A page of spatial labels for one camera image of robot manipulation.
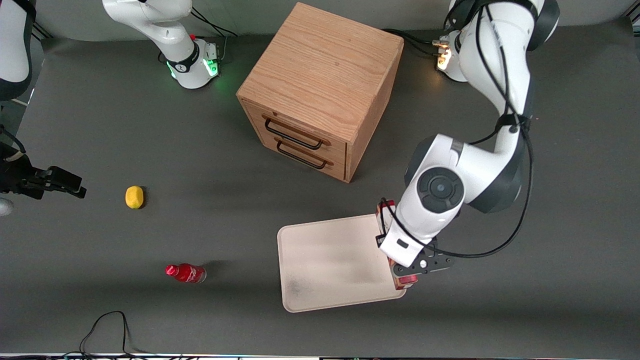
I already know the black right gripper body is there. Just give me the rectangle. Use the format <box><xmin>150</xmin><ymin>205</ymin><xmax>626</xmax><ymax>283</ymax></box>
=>
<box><xmin>0</xmin><ymin>142</ymin><xmax>51</xmax><ymax>201</ymax></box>

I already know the red cookie box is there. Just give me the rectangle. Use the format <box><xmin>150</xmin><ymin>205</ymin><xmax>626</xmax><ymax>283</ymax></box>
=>
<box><xmin>375</xmin><ymin>198</ymin><xmax>419</xmax><ymax>292</ymax></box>

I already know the white rectangular tray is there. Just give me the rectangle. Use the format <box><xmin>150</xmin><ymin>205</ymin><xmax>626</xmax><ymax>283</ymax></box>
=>
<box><xmin>276</xmin><ymin>213</ymin><xmax>407</xmax><ymax>314</ymax></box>

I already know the yellow lemon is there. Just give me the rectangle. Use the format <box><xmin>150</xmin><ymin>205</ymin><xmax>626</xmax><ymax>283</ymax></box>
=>
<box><xmin>124</xmin><ymin>185</ymin><xmax>145</xmax><ymax>210</ymax></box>

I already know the red cola bottle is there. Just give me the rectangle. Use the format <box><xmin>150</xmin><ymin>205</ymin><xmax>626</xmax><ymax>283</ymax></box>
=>
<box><xmin>165</xmin><ymin>263</ymin><xmax>207</xmax><ymax>285</ymax></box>

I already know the black arm-mounted cable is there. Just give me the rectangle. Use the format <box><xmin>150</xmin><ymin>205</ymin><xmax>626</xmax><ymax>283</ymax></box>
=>
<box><xmin>376</xmin><ymin>0</ymin><xmax>535</xmax><ymax>260</ymax></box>

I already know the black drawer handle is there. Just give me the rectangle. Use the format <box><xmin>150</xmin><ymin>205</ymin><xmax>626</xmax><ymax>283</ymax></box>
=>
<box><xmin>274</xmin><ymin>138</ymin><xmax>334</xmax><ymax>170</ymax></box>
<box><xmin>263</xmin><ymin>115</ymin><xmax>332</xmax><ymax>150</ymax></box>

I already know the black looped cable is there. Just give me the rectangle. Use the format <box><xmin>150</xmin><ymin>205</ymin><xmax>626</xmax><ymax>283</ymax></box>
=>
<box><xmin>79</xmin><ymin>310</ymin><xmax>147</xmax><ymax>359</ymax></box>

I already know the black left arm base cable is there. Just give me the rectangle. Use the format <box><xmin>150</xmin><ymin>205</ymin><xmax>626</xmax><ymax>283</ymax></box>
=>
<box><xmin>382</xmin><ymin>28</ymin><xmax>446</xmax><ymax>57</ymax></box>

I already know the black arm base cable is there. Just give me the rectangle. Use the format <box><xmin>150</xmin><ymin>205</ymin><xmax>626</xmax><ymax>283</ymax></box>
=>
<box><xmin>190</xmin><ymin>6</ymin><xmax>239</xmax><ymax>63</ymax></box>
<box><xmin>382</xmin><ymin>28</ymin><xmax>446</xmax><ymax>57</ymax></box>

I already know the black right arm base cable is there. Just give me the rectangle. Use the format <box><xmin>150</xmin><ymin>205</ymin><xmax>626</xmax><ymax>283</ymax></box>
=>
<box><xmin>190</xmin><ymin>6</ymin><xmax>239</xmax><ymax>63</ymax></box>

